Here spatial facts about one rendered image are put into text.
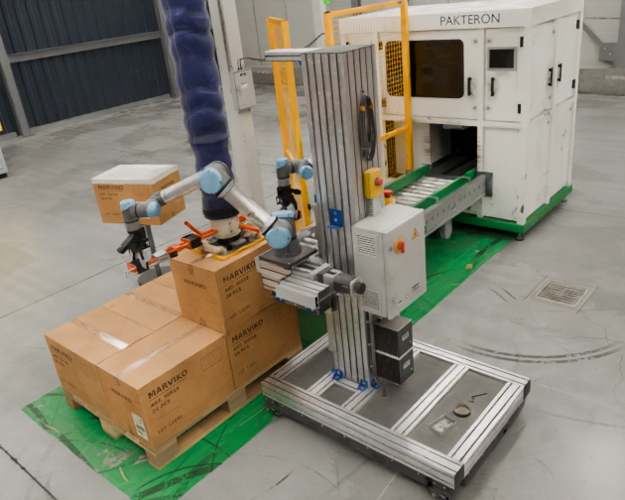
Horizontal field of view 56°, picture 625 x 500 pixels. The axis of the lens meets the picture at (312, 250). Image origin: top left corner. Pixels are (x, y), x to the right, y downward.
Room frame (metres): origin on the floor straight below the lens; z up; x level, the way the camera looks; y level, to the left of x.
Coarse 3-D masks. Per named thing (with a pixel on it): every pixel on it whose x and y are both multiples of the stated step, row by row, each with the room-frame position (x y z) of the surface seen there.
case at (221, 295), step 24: (264, 240) 3.28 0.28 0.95; (192, 264) 3.06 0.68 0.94; (216, 264) 3.02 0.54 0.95; (240, 264) 3.07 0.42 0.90; (192, 288) 3.07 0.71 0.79; (216, 288) 2.93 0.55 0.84; (240, 288) 3.05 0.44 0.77; (264, 288) 3.18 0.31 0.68; (192, 312) 3.11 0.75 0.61; (216, 312) 2.96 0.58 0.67; (240, 312) 3.02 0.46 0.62
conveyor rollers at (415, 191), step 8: (416, 184) 5.15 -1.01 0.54; (424, 184) 5.11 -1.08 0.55; (432, 184) 5.13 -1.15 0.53; (440, 184) 5.07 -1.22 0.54; (400, 192) 4.95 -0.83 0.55; (408, 192) 4.92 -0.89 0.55; (416, 192) 4.93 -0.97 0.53; (424, 192) 4.89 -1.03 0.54; (432, 192) 4.85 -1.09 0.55; (400, 200) 4.75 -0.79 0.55; (408, 200) 4.78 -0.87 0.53; (416, 200) 4.73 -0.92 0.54; (304, 240) 4.17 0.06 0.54; (312, 240) 4.12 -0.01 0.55
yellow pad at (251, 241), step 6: (252, 240) 3.24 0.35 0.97; (258, 240) 3.25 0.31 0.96; (228, 246) 3.14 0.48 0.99; (234, 246) 3.19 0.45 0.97; (240, 246) 3.18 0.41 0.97; (246, 246) 3.18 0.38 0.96; (228, 252) 3.11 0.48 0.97; (234, 252) 3.11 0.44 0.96; (240, 252) 3.14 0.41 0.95; (216, 258) 3.08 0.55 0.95; (222, 258) 3.05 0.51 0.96; (228, 258) 3.08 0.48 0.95
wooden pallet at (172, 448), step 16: (288, 352) 3.27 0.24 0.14; (256, 384) 3.13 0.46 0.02; (80, 400) 3.01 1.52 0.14; (224, 400) 2.86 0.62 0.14; (240, 400) 2.94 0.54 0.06; (208, 416) 2.87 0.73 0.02; (224, 416) 2.86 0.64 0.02; (112, 432) 2.79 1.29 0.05; (192, 432) 2.75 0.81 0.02; (208, 432) 2.75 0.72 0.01; (144, 448) 2.56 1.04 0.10; (160, 448) 2.52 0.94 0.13; (176, 448) 2.58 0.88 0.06; (160, 464) 2.50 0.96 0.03
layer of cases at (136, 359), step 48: (144, 288) 3.65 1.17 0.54; (48, 336) 3.14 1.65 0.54; (96, 336) 3.07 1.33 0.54; (144, 336) 3.01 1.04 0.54; (192, 336) 2.94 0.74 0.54; (240, 336) 3.01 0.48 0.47; (288, 336) 3.29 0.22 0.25; (96, 384) 2.81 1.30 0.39; (144, 384) 2.53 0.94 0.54; (192, 384) 2.73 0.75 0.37; (240, 384) 2.96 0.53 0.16; (144, 432) 2.53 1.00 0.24
